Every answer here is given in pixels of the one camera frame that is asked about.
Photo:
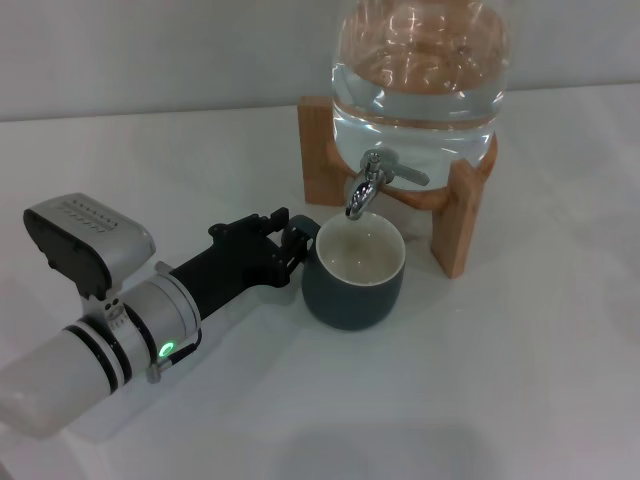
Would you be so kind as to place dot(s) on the wooden jar stand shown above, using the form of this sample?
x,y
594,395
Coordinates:
x,y
455,230

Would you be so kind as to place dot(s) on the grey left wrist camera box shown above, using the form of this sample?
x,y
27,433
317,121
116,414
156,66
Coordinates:
x,y
90,240

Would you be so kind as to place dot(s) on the dark cup with white interior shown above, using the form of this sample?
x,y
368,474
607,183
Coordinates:
x,y
355,305

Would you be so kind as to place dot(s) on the chrome faucet with lever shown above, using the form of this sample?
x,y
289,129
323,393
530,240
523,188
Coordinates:
x,y
361,192

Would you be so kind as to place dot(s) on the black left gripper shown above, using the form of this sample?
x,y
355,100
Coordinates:
x,y
235,265

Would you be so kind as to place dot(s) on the clear glass water jar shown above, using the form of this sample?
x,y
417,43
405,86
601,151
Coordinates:
x,y
420,115

